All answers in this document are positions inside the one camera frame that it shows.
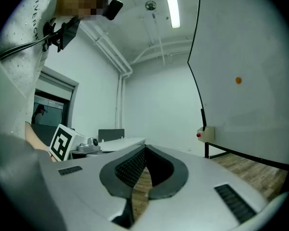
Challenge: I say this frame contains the person's white t-shirt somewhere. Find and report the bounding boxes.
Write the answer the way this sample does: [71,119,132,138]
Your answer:
[0,0,63,139]

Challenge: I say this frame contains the grey desk partition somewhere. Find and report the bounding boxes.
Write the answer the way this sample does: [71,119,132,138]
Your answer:
[98,128,125,143]

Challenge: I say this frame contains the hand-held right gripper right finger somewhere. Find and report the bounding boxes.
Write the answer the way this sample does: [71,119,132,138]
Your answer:
[133,143,272,231]

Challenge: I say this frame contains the black chest mount device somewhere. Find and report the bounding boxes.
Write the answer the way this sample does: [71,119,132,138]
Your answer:
[42,15,80,53]

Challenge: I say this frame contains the person's left forearm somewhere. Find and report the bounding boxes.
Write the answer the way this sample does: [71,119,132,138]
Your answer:
[25,121,57,163]

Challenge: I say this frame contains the long ceiling light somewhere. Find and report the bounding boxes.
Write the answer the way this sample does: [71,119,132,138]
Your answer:
[162,0,181,29]

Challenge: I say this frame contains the white ceiling conduit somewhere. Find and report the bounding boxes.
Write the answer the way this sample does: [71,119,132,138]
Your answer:
[130,39,193,65]

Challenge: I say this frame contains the black head camera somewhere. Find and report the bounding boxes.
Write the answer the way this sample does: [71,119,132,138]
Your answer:
[101,0,124,21]

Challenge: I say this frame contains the white roller blind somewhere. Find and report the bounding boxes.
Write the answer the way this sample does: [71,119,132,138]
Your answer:
[36,71,77,97]

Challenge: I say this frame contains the black cable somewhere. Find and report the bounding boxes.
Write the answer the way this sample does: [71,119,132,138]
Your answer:
[0,32,53,59]

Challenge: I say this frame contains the person's head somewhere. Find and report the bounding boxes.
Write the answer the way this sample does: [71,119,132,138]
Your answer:
[55,0,104,21]

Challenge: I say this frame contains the large whiteboard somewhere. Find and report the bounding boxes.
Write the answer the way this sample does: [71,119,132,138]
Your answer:
[187,0,289,166]

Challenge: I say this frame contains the dark framed window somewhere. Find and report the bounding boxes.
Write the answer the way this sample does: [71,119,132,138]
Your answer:
[30,65,80,149]

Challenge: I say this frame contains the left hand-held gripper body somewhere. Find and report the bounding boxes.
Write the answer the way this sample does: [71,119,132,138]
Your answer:
[48,123,103,162]

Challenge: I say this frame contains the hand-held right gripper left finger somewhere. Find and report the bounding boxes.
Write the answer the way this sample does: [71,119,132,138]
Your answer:
[39,143,147,231]

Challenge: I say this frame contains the white wall pipes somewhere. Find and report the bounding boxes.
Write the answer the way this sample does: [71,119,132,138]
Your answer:
[79,23,133,129]

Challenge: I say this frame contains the round ceiling fixture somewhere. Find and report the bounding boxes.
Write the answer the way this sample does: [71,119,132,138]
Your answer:
[144,0,158,11]

